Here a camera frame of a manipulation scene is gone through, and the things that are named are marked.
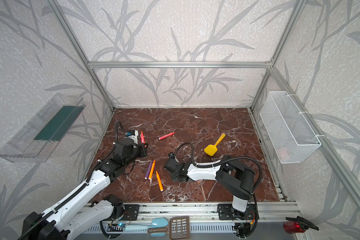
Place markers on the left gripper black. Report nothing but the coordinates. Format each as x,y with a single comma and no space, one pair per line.
140,149

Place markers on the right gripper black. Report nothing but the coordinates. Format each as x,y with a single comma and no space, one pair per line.
170,165

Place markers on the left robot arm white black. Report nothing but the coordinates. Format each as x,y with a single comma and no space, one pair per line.
62,220

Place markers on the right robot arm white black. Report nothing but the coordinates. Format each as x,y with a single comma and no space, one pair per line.
239,175

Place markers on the orange pen front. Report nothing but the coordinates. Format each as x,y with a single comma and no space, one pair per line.
159,182

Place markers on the orange pen beside purple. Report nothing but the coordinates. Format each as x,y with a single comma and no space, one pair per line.
152,170

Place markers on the red capped pen far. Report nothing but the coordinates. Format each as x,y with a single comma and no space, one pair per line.
166,136

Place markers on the yellow toy spatula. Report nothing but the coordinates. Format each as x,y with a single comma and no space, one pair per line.
212,149

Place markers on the light blue brush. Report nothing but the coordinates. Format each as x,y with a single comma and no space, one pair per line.
157,228

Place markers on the brown slotted spatula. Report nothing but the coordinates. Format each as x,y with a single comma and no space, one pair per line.
179,228

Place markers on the green circuit board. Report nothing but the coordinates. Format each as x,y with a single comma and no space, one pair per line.
115,227

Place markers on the red black tool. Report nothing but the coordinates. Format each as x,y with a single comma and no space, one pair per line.
298,225

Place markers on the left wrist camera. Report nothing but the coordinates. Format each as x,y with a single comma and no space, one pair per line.
133,134

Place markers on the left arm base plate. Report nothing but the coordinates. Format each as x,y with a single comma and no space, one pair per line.
130,213

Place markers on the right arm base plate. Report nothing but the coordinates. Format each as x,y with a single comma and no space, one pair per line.
227,212

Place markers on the clear plastic wall tray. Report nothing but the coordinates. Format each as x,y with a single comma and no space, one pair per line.
36,141

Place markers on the white wire mesh basket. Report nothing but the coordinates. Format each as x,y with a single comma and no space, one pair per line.
288,129

